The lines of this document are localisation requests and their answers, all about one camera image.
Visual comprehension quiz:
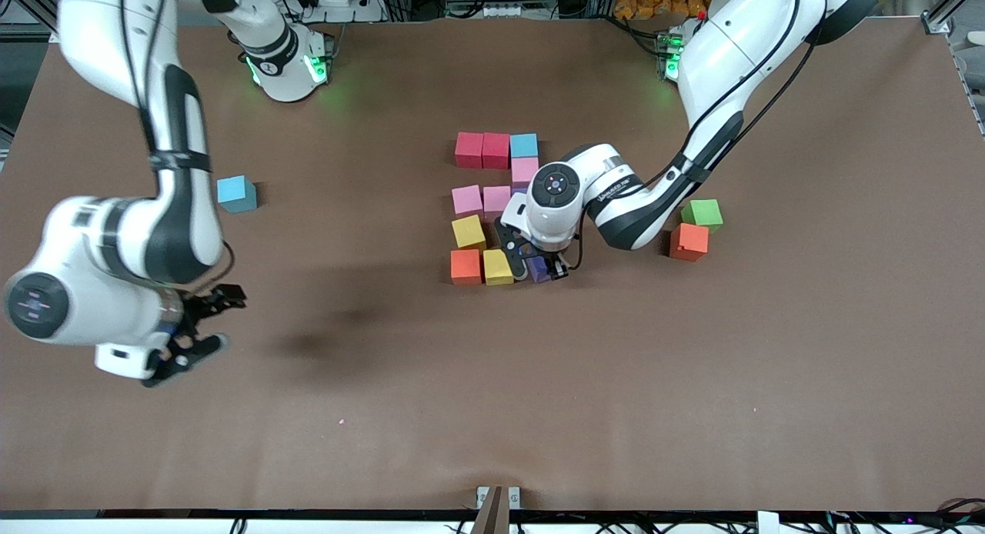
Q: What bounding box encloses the yellow foam cube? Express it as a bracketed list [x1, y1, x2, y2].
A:
[451, 215, 487, 250]
[482, 249, 515, 286]

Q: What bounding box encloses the red foam cube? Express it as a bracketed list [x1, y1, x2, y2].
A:
[482, 132, 512, 171]
[455, 132, 485, 170]

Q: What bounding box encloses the dark teal foam cube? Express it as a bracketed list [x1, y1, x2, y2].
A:
[216, 175, 259, 214]

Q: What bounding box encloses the orange foam cube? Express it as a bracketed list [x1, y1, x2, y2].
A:
[669, 223, 710, 262]

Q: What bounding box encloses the green foam cube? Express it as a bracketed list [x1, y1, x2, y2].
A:
[680, 199, 724, 233]

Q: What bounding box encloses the brown strip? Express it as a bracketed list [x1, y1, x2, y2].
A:
[469, 486, 513, 534]

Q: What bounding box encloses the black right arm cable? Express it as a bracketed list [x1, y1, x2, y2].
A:
[191, 240, 236, 295]

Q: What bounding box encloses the metal table edge bracket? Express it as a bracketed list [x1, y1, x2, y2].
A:
[476, 486, 522, 512]

